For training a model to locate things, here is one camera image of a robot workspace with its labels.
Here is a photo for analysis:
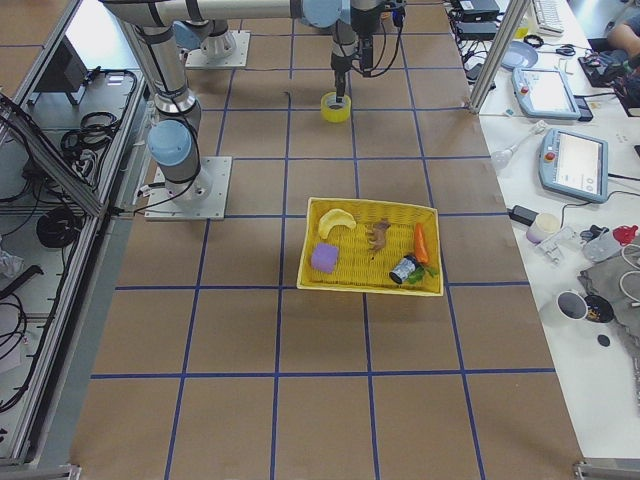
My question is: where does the far teach pendant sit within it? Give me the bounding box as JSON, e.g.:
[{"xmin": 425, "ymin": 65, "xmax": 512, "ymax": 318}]
[{"xmin": 511, "ymin": 68, "xmax": 580, "ymax": 120}]

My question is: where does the small dark tin can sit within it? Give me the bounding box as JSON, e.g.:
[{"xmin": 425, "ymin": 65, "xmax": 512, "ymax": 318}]
[{"xmin": 389, "ymin": 255, "xmax": 421, "ymax": 284}]

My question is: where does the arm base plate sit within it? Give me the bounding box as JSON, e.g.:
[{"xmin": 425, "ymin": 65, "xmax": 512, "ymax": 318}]
[
  {"xmin": 185, "ymin": 30, "xmax": 251, "ymax": 70},
  {"xmin": 143, "ymin": 156, "xmax": 232, "ymax": 221}
]

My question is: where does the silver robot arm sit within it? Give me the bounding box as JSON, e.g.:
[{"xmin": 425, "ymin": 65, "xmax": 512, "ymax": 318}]
[
  {"xmin": 103, "ymin": 0, "xmax": 406, "ymax": 131},
  {"xmin": 173, "ymin": 17, "xmax": 359, "ymax": 114}
]

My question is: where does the aluminium frame post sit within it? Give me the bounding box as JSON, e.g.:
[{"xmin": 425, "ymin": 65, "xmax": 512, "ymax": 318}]
[{"xmin": 468, "ymin": 0, "xmax": 529, "ymax": 114}]

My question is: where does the brown toy animal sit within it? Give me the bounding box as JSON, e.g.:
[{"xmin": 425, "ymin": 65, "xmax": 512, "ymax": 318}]
[{"xmin": 367, "ymin": 218, "xmax": 391, "ymax": 253}]

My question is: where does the light blue plate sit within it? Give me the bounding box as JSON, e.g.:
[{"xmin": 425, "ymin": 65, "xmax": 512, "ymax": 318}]
[{"xmin": 501, "ymin": 40, "xmax": 539, "ymax": 71}]

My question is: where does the yellow toy banana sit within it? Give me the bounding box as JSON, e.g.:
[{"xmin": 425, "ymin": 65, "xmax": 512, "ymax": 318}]
[{"xmin": 318, "ymin": 208, "xmax": 357, "ymax": 240}]

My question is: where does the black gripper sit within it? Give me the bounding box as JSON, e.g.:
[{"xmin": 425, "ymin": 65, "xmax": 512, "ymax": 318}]
[
  {"xmin": 331, "ymin": 20, "xmax": 374, "ymax": 105},
  {"xmin": 350, "ymin": 0, "xmax": 406, "ymax": 38}
]

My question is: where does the black bowl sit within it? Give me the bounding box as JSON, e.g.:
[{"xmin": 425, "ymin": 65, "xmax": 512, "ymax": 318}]
[{"xmin": 584, "ymin": 295, "xmax": 615, "ymax": 323}]

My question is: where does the near teach pendant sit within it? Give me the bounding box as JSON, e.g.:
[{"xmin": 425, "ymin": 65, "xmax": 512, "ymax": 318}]
[{"xmin": 538, "ymin": 128, "xmax": 609, "ymax": 204}]

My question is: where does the white mug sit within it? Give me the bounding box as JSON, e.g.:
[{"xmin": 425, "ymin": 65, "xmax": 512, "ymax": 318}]
[{"xmin": 556, "ymin": 291, "xmax": 589, "ymax": 320}]

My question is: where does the grey cloth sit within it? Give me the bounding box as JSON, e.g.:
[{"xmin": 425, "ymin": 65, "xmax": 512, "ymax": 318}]
[{"xmin": 578, "ymin": 244, "xmax": 639, "ymax": 364}]

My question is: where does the teach pendant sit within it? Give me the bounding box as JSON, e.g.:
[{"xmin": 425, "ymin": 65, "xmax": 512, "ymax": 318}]
[
  {"xmin": 538, "ymin": 128, "xmax": 609, "ymax": 204},
  {"xmin": 511, "ymin": 68, "xmax": 580, "ymax": 120}
]

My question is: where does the yellow tape roll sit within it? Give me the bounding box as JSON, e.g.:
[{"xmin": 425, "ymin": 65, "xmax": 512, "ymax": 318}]
[{"xmin": 320, "ymin": 92, "xmax": 351, "ymax": 123}]

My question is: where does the lavender cup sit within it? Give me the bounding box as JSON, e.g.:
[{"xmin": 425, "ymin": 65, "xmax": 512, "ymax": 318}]
[{"xmin": 526, "ymin": 213, "xmax": 560, "ymax": 244}]

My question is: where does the purple foam block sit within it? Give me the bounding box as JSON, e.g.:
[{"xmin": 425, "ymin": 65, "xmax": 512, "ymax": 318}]
[{"xmin": 311, "ymin": 243, "xmax": 339, "ymax": 274}]

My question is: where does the black power adapter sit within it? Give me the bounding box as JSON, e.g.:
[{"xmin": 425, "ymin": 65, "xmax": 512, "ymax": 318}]
[{"xmin": 507, "ymin": 205, "xmax": 539, "ymax": 227}]

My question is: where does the orange toy carrot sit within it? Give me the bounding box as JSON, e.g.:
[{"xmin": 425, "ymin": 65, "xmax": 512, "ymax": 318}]
[{"xmin": 408, "ymin": 223, "xmax": 439, "ymax": 284}]

